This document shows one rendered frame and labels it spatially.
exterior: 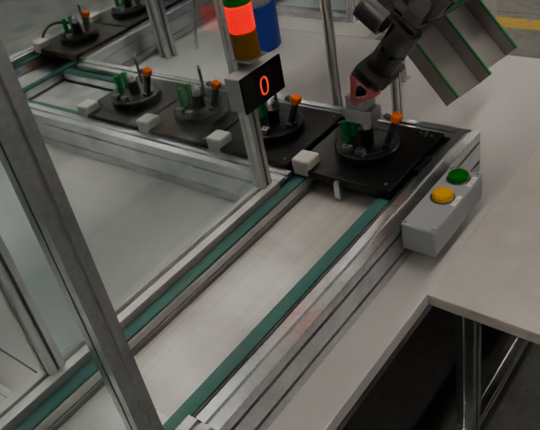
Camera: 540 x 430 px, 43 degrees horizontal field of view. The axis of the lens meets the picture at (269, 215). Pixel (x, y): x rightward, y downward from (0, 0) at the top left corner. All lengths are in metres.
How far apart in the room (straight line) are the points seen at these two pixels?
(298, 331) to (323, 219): 0.36
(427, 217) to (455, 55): 0.52
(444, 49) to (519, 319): 0.71
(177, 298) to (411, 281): 0.44
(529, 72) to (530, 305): 0.91
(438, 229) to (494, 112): 0.62
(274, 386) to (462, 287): 0.42
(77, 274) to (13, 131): 0.16
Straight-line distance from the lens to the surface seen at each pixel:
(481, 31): 1.83
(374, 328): 1.25
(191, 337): 1.23
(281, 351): 1.10
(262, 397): 1.09
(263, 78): 1.32
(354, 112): 1.45
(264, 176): 1.45
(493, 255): 1.39
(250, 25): 1.28
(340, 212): 1.43
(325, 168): 1.47
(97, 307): 0.72
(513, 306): 1.29
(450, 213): 1.33
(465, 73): 1.70
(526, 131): 1.77
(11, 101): 0.61
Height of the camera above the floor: 1.76
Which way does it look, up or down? 35 degrees down
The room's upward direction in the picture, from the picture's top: 12 degrees counter-clockwise
